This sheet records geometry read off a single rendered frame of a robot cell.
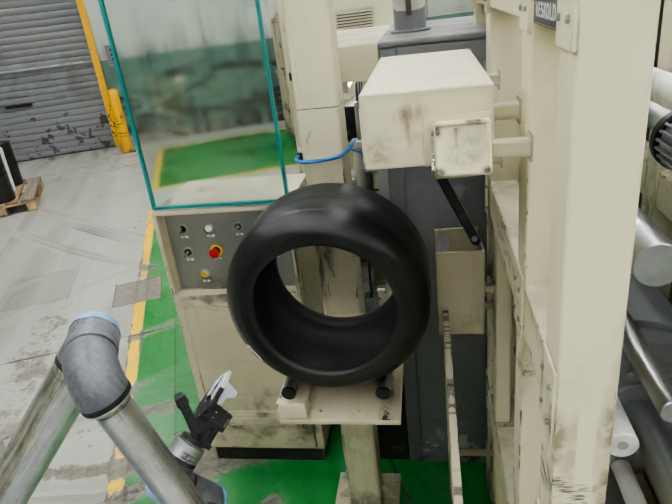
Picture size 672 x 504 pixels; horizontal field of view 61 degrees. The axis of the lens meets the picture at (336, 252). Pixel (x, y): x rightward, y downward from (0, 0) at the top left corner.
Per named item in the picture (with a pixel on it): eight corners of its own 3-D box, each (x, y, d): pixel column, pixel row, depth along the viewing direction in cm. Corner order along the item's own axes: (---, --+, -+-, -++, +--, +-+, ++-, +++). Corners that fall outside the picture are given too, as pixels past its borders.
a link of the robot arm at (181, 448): (165, 445, 159) (171, 455, 151) (175, 429, 160) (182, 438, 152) (192, 459, 162) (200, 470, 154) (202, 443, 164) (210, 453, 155)
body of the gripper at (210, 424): (227, 408, 166) (203, 445, 163) (202, 393, 163) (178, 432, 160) (234, 414, 159) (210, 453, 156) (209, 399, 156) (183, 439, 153)
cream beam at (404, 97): (381, 110, 166) (377, 57, 160) (470, 103, 162) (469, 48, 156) (361, 172, 112) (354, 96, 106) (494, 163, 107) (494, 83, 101)
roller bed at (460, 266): (437, 304, 206) (434, 228, 194) (479, 303, 204) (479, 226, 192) (439, 335, 189) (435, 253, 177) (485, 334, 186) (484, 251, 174)
